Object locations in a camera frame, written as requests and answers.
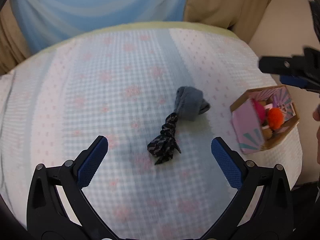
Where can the orange fluffy pompom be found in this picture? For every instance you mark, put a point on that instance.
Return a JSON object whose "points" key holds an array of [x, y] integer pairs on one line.
{"points": [[274, 118]]}

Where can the magenta pouch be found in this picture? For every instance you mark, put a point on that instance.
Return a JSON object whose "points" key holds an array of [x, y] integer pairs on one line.
{"points": [[260, 111]]}

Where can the light blue hanging sheet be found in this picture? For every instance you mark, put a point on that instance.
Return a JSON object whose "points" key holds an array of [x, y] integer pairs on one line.
{"points": [[46, 22]]}

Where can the pink fluffy pompom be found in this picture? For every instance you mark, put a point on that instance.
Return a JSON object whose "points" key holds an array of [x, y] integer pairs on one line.
{"points": [[269, 106]]}

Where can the grey fuzzy sock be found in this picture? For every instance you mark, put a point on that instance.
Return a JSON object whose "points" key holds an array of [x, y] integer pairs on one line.
{"points": [[189, 103]]}

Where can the blue checkered bedspread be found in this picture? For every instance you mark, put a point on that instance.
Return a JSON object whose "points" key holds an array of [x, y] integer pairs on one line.
{"points": [[122, 85]]}

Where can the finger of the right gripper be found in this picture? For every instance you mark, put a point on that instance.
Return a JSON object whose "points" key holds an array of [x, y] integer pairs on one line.
{"points": [[282, 65], [294, 81]]}

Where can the left beige curtain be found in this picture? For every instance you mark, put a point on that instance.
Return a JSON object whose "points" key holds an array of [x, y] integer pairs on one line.
{"points": [[14, 48]]}

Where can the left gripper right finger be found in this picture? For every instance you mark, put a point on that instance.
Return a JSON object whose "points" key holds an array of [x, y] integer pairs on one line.
{"points": [[260, 209]]}

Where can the beige curtain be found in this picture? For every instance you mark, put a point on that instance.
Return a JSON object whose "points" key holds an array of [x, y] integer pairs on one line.
{"points": [[14, 48], [242, 17]]}

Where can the pink cardboard box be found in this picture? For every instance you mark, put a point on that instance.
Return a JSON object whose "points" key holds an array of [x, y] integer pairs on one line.
{"points": [[246, 123]]}

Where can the right beige curtain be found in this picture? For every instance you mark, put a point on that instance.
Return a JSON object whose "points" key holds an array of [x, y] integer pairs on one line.
{"points": [[242, 17]]}

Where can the black patterned scrunchie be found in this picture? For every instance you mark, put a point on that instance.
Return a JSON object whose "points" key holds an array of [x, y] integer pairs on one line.
{"points": [[165, 144]]}

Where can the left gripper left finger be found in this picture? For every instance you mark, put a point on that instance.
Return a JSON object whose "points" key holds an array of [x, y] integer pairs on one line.
{"points": [[57, 207]]}

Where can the brown plush toy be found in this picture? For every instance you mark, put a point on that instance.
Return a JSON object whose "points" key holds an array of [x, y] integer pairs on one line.
{"points": [[267, 133]]}

